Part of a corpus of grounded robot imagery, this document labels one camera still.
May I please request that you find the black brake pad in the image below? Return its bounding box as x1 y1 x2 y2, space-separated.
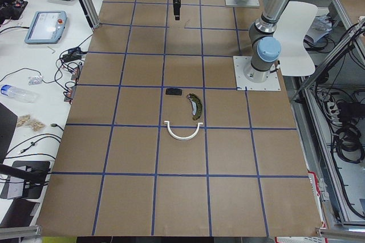
165 88 183 96

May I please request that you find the green brake shoe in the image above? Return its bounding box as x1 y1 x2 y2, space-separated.
186 93 202 120

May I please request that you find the black usb hub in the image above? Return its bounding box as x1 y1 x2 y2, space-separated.
61 49 84 63

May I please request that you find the near blue teach pendant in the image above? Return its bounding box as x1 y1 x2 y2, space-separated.
25 11 67 44

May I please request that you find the white plastic chair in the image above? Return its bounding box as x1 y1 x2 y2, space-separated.
274 1 318 76

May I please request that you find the silver blister pack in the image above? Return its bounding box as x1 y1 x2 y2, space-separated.
28 75 43 86

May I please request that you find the clear plastic water bottle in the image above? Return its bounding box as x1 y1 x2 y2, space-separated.
1 84 38 103

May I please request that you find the bag of wooden pieces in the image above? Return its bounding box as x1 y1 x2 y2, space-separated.
16 115 45 132

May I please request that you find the white curved plastic bracket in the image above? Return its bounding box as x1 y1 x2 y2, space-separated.
163 120 204 141

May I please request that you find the aluminium cage frame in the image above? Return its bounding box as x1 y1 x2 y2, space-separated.
291 0 364 231

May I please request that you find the bundle of black cables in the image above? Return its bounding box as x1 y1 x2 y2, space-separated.
330 103 365 165

